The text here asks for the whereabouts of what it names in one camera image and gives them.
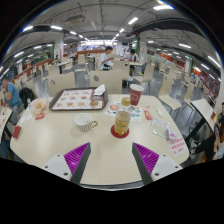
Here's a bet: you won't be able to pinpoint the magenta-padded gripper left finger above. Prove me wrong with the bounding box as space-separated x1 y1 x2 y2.
42 142 92 186

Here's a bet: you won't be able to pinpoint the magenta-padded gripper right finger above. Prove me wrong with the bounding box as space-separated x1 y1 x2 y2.
131 142 184 186

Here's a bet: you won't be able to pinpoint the clear yellow-capped drink bottle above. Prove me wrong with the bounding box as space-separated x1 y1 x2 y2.
114 96 132 136

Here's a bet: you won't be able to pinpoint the white red-printed table notice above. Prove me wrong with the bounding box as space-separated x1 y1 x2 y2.
168 136 187 158

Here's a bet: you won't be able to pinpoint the clear plastic bag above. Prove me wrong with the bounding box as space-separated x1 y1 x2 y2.
149 117 171 140

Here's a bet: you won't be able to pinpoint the flat round red coaster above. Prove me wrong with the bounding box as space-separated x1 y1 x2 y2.
110 124 130 139

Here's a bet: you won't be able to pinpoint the small red sauce packet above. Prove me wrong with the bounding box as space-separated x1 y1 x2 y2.
143 109 154 121

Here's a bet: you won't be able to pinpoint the colourful sticker sheet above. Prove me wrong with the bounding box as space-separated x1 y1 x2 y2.
104 100 143 124

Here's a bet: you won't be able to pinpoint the brown tray with paper liner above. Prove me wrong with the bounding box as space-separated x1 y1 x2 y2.
48 87 110 112

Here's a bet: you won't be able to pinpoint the red paper cup white lid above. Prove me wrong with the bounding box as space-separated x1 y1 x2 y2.
129 83 145 107

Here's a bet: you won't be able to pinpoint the plastic bag with food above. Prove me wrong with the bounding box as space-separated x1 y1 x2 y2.
29 97 51 119

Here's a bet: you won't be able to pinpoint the small red box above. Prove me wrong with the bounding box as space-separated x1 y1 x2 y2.
12 125 22 140

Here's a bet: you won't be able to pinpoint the white crumpled napkin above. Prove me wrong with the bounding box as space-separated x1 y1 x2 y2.
93 83 107 97

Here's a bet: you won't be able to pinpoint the beige plastic chair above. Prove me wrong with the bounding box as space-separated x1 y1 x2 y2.
133 63 156 86
158 71 183 111
47 72 77 98
89 69 123 95

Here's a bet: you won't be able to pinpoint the beige neighbouring table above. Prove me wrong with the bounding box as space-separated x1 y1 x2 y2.
189 98 219 134

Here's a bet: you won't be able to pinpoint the person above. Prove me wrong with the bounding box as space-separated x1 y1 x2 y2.
0 78 23 118
124 48 140 76
97 45 115 72
213 101 224 161

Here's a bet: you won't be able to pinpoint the black backpack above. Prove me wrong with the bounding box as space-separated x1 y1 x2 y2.
18 87 35 109

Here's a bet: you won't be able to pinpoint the ceiling lights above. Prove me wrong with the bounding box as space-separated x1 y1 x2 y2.
0 3 224 81

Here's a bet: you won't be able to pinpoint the ceiling air conditioner unit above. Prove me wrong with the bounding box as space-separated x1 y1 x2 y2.
65 14 87 24

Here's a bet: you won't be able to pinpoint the white patterned mug gold handle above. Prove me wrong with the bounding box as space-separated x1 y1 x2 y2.
73 112 99 133

